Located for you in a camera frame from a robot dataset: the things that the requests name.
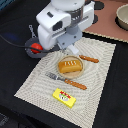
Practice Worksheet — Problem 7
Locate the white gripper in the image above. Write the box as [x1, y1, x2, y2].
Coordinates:
[36, 2, 94, 54]

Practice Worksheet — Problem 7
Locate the red toy tomato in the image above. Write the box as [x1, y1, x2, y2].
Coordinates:
[31, 43, 43, 54]

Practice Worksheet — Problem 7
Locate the yellow butter box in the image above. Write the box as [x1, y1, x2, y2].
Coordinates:
[52, 88, 76, 108]

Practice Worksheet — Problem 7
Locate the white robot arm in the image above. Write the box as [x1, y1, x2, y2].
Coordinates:
[36, 0, 94, 54]

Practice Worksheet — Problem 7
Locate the black stove burner disc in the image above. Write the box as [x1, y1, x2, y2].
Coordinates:
[94, 1, 104, 10]
[92, 14, 98, 24]

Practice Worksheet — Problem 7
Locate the orange bread loaf toy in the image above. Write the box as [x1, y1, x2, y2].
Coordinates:
[58, 60, 82, 73]

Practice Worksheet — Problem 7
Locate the round wooden plate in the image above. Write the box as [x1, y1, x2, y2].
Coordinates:
[57, 55, 85, 79]

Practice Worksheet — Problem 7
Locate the beige woven placemat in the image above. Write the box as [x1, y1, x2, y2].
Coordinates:
[15, 38, 115, 128]

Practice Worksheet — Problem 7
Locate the beige bowl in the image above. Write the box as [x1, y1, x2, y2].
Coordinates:
[116, 4, 128, 30]

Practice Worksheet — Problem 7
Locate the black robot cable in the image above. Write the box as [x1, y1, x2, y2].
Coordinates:
[0, 33, 51, 54]

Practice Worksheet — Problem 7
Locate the fork with wooden handle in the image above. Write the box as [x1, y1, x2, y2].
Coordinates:
[45, 72, 87, 90]

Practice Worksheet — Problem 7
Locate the knife with wooden handle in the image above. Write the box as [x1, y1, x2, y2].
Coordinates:
[79, 55, 99, 63]

